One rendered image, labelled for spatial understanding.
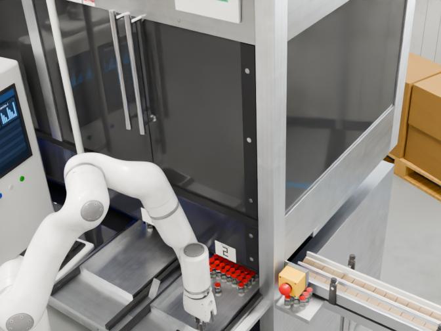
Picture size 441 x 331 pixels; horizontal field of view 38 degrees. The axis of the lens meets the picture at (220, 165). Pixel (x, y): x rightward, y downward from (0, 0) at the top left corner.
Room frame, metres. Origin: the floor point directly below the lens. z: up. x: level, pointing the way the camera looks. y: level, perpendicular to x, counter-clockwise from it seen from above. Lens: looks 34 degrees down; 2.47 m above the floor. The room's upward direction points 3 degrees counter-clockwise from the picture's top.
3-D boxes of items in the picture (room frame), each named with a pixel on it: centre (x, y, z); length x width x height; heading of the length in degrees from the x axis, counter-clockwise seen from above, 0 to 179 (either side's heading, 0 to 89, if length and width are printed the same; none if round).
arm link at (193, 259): (1.41, 0.09, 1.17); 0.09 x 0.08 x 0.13; 16
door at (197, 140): (1.70, 0.06, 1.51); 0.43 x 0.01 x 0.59; 52
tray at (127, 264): (1.78, 0.32, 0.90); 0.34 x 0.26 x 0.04; 142
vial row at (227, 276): (1.64, 0.00, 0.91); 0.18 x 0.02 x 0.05; 52
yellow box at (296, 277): (1.51, -0.22, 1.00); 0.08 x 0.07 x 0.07; 142
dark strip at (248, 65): (1.58, -0.09, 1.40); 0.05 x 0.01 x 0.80; 52
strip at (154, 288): (1.55, 0.28, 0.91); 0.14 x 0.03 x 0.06; 142
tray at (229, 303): (1.57, 0.05, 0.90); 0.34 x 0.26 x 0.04; 142
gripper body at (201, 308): (1.41, 0.09, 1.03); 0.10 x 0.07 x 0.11; 52
